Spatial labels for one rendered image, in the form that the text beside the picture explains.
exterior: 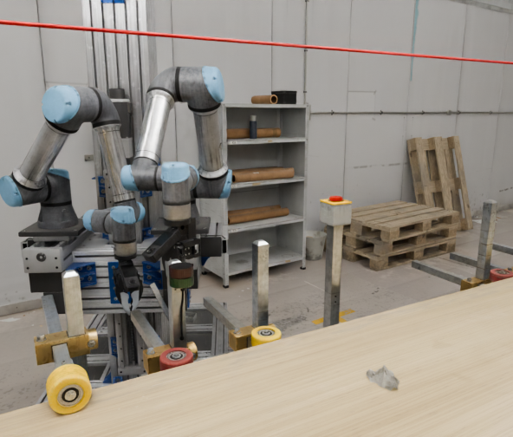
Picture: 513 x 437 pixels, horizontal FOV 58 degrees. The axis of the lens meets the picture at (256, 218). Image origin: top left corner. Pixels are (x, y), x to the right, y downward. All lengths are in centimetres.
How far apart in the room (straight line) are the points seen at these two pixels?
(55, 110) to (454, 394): 135
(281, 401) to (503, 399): 46
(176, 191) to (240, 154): 314
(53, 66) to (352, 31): 301
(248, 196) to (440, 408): 360
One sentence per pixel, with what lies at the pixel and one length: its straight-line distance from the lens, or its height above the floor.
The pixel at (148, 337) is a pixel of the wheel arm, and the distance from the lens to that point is 137.
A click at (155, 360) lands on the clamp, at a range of 126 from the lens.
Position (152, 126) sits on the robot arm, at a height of 144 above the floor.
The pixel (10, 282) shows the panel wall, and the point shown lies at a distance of 391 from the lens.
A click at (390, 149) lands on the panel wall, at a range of 575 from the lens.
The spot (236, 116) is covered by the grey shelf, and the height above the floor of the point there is 144.
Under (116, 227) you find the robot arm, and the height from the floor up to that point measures 112.
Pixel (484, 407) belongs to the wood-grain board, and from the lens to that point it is 110.
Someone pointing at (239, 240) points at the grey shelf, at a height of 26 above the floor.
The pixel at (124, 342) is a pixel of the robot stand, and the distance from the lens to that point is 220.
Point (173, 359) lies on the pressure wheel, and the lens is 117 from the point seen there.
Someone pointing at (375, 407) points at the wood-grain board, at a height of 90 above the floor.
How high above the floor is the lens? 148
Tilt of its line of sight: 13 degrees down
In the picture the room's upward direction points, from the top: straight up
